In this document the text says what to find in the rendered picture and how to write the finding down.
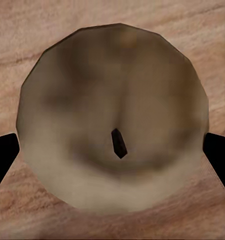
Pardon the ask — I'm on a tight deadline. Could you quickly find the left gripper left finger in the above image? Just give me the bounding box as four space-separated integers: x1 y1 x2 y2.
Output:
0 133 20 183

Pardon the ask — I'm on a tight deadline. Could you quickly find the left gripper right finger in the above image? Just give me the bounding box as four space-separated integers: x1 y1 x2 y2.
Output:
203 133 225 187

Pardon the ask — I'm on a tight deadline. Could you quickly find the pillar candle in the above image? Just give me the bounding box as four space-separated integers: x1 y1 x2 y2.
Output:
15 23 210 215

